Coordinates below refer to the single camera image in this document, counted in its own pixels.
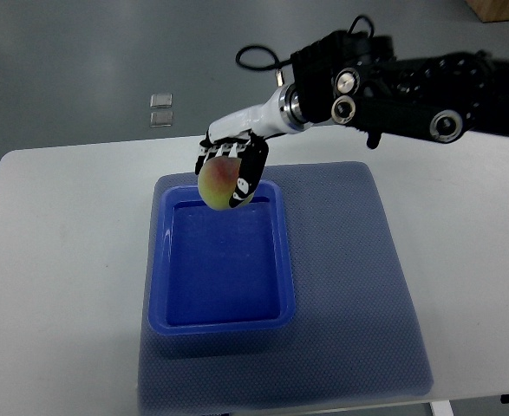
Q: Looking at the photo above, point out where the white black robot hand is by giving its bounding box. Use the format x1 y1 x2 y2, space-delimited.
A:
194 84 310 208

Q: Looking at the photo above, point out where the yellow red peach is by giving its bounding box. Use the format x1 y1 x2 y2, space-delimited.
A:
198 156 241 211

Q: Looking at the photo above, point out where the blue plastic tray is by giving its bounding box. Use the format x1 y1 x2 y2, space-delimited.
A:
147 180 296 336

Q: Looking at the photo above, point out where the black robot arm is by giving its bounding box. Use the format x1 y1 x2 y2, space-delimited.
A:
290 30 509 149

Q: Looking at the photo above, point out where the upper metal floor plate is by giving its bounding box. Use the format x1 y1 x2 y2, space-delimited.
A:
150 93 173 108

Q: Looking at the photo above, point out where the blue grey foam mat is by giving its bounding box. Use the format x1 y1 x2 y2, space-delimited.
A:
138 162 433 415

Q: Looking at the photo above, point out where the wooden box corner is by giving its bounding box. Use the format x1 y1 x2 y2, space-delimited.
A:
466 0 509 23

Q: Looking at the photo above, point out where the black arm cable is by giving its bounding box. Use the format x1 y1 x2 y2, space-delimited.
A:
235 15 377 87

